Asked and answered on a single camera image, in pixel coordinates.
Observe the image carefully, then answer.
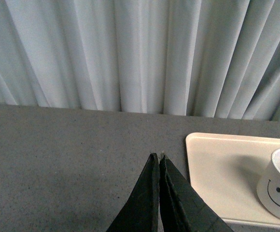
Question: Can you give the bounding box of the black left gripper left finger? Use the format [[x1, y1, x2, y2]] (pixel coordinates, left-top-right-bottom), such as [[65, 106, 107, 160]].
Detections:
[[107, 153, 160, 232]]

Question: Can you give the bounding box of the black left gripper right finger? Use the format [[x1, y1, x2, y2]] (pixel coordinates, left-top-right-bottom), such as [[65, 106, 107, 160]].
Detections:
[[159, 156, 232, 232]]

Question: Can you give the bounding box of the white smiley mug black handle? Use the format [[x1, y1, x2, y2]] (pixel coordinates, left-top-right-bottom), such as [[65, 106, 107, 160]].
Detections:
[[256, 149, 280, 218]]

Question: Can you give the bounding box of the beige rectangular plastic tray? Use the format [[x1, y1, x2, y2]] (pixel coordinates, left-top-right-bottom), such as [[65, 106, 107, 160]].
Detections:
[[185, 132, 280, 229]]

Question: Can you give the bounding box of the pale green pleated curtain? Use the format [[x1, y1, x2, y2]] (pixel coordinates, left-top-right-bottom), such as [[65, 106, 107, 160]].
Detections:
[[0, 0, 280, 121]]

